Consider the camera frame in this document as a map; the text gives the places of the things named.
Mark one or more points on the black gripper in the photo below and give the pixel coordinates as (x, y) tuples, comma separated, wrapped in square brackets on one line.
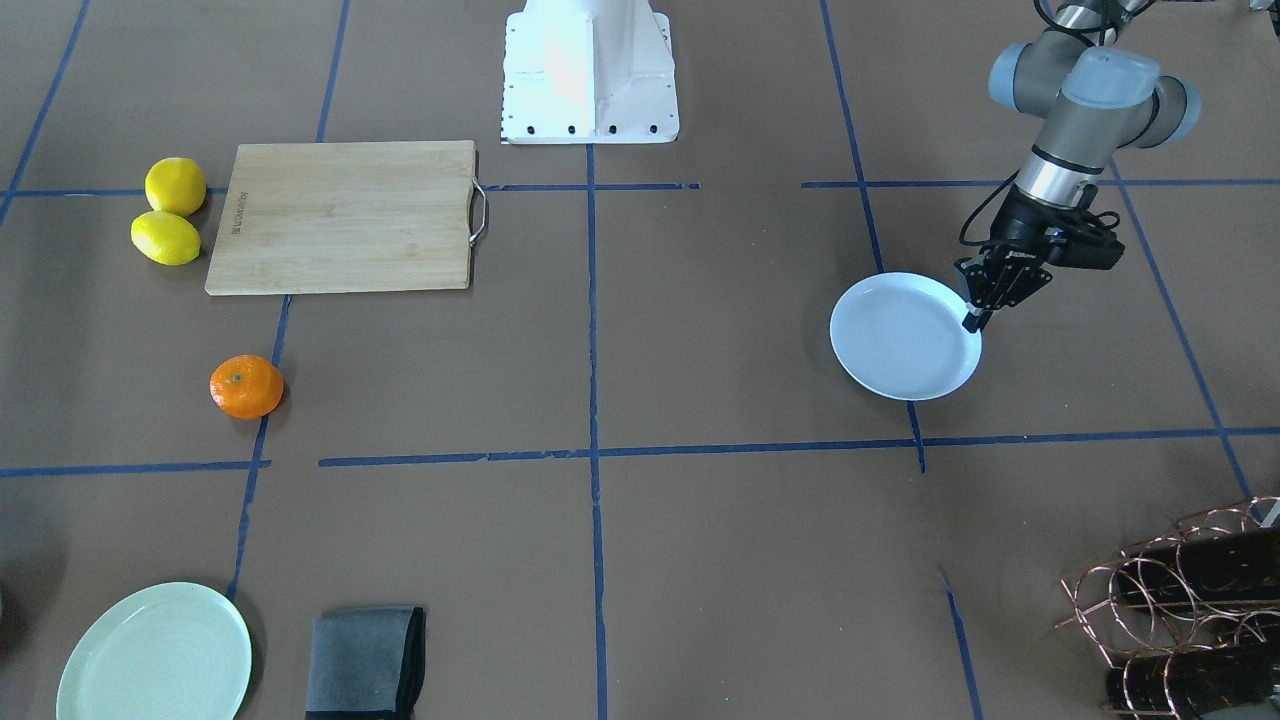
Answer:
[(1019, 232)]

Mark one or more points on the light blue plate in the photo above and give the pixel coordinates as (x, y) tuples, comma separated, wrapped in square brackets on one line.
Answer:
[(901, 335)]

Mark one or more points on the orange fruit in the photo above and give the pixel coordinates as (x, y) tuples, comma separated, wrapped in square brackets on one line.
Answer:
[(246, 387)]

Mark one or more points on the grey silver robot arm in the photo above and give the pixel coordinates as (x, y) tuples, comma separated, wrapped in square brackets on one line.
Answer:
[(1093, 100)]

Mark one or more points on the light green plate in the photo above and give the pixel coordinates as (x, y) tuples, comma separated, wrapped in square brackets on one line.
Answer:
[(176, 650)]

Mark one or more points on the dark wine bottle upper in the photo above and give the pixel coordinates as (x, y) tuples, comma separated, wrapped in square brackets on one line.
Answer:
[(1223, 573)]

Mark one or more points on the dark wine bottle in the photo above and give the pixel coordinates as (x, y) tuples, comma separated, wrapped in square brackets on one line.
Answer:
[(1224, 683), (1223, 573)]

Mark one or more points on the dark wine bottle lower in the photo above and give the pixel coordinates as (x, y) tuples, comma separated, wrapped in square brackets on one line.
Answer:
[(1224, 683)]

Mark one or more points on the bamboo cutting board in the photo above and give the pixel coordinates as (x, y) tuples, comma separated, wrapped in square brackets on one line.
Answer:
[(356, 217)]

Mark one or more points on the folded grey cloth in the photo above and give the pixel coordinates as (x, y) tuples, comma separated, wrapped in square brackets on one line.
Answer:
[(367, 663)]

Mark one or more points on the upper yellow lemon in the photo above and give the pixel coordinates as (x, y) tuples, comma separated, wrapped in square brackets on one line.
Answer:
[(175, 185)]

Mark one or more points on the yellow lemon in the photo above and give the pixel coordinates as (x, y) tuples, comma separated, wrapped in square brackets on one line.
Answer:
[(175, 185), (166, 238)]

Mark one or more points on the lower yellow lemon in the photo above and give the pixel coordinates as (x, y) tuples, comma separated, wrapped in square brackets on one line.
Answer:
[(166, 238)]

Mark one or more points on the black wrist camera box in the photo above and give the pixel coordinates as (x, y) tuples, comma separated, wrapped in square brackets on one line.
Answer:
[(1084, 240)]

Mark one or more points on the copper wire bottle rack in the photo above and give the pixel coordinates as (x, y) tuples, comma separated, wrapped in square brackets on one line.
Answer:
[(1187, 622)]

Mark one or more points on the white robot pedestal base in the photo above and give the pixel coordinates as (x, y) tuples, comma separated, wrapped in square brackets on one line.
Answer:
[(588, 72)]

